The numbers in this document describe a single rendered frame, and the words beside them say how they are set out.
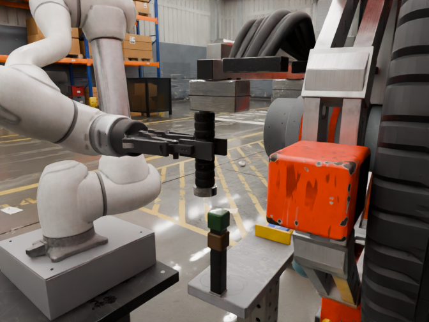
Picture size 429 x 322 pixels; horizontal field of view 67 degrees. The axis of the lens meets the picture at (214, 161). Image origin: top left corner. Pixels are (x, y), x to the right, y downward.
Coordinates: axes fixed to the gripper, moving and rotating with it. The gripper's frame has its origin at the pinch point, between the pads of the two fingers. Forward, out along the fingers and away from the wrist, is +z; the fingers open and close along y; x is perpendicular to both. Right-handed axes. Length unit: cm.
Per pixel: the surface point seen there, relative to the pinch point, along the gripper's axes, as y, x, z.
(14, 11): -468, 199, -980
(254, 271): -24.6, -38.4, -1.5
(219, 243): -10.1, -24.2, -3.3
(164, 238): -89, -83, -94
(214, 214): -10.2, -17.6, -4.7
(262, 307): -30, -53, -1
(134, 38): -767, 147, -826
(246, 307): -10.9, -38.4, 3.4
